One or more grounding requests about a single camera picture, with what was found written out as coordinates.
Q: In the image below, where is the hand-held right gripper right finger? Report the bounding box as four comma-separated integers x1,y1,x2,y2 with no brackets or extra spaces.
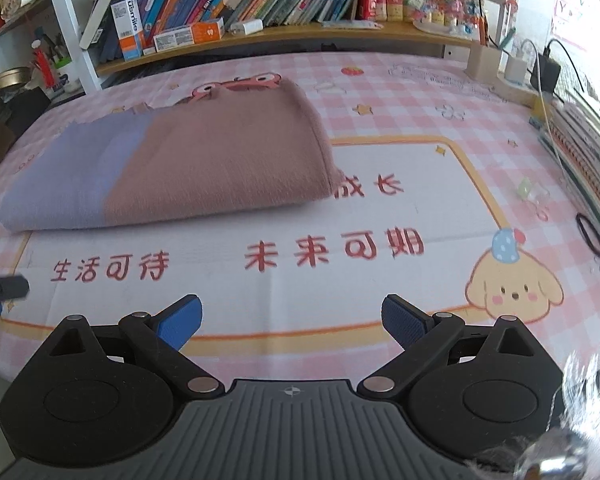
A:
356,294,541,398

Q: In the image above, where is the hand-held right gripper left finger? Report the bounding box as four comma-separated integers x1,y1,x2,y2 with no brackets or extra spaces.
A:
47,296,226,398

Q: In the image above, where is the pink and purple sweater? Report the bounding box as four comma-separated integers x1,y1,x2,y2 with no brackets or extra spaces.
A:
0,78,347,232

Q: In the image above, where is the small green white clip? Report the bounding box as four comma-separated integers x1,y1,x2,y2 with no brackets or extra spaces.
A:
515,177,551,208

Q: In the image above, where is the black box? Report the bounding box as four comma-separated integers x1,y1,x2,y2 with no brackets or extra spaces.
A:
7,87,51,133

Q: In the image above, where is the clear plastic wrap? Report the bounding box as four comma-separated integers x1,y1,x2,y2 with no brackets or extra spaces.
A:
512,345,600,480

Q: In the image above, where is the brass bowl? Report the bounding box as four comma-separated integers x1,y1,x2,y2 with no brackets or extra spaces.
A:
0,67,33,91

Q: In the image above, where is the white jar with green lid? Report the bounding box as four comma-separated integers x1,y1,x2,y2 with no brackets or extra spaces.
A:
55,57,83,93

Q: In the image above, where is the red tassel ornament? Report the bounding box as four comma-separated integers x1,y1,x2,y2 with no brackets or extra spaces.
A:
32,35,57,88

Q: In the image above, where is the stack of spiral books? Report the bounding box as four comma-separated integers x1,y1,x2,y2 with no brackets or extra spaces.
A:
530,95,600,256

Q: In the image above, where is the bunch of pens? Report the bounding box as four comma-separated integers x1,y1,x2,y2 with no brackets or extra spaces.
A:
40,30,73,61

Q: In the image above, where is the white power strip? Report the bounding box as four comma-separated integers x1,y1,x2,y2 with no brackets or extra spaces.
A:
497,72,551,105

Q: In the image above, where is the beige block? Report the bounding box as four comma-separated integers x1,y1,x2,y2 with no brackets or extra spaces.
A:
467,42,503,81

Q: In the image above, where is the white plug adapter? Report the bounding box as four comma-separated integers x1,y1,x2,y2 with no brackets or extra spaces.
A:
502,55,531,83

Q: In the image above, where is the black power adapter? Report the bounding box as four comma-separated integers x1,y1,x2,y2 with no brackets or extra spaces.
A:
535,55,562,93

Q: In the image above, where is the tall white orange box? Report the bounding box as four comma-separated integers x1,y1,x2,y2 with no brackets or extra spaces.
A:
111,0,144,59

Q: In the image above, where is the long white orange box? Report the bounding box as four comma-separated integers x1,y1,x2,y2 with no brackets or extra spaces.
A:
153,17,226,53

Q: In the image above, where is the thick white-paged book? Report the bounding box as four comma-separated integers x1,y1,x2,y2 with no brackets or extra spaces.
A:
80,0,123,50

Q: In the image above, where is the flat blue white packet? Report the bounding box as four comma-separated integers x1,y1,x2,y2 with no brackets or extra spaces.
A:
322,20,386,30

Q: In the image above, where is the colourful bead ornament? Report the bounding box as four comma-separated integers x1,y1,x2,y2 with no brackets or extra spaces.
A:
412,0,483,33

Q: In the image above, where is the black hair tie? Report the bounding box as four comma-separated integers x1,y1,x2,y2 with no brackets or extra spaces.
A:
576,214,600,257

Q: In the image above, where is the white frame wooden bookshelf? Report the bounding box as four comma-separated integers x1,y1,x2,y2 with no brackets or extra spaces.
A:
0,0,486,93

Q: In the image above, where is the black adapter cable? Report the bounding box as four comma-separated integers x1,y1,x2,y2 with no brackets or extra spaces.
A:
545,37,588,96

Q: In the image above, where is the black hanging cable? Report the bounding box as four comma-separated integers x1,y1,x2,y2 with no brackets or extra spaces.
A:
477,0,501,48

